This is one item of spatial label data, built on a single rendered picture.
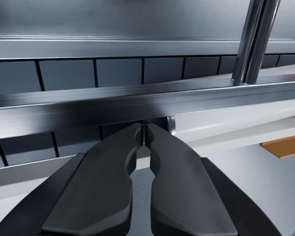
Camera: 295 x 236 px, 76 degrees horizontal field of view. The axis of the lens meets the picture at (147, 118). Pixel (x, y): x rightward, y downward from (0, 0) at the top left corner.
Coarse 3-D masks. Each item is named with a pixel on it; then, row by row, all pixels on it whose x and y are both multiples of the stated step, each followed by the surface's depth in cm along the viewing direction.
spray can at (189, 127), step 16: (192, 80) 15; (208, 112) 14; (224, 112) 14; (240, 112) 14; (256, 112) 15; (272, 112) 16; (288, 112) 17; (176, 128) 13; (192, 128) 13; (208, 128) 14; (224, 128) 15; (240, 128) 16
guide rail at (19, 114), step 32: (0, 96) 7; (32, 96) 7; (64, 96) 7; (96, 96) 7; (128, 96) 7; (160, 96) 8; (192, 96) 8; (224, 96) 9; (256, 96) 10; (288, 96) 11; (0, 128) 6; (32, 128) 7; (64, 128) 7
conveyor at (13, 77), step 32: (0, 64) 12; (32, 64) 13; (64, 64) 14; (96, 64) 14; (128, 64) 15; (160, 64) 16; (192, 64) 17; (224, 64) 18; (288, 64) 21; (96, 128) 17; (0, 160) 15; (32, 160) 16
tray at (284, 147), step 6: (282, 138) 36; (288, 138) 37; (294, 138) 37; (264, 144) 35; (270, 144) 35; (276, 144) 35; (282, 144) 35; (288, 144) 35; (294, 144) 35; (270, 150) 33; (276, 150) 33; (282, 150) 33; (288, 150) 33; (294, 150) 34; (276, 156) 32; (282, 156) 32; (288, 156) 32
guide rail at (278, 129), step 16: (256, 128) 20; (272, 128) 21; (288, 128) 21; (144, 144) 17; (192, 144) 17; (208, 144) 17; (224, 144) 18; (240, 144) 19; (48, 160) 15; (64, 160) 15; (144, 160) 16; (0, 176) 13; (16, 176) 13; (32, 176) 13; (48, 176) 13; (0, 192) 12; (16, 192) 13
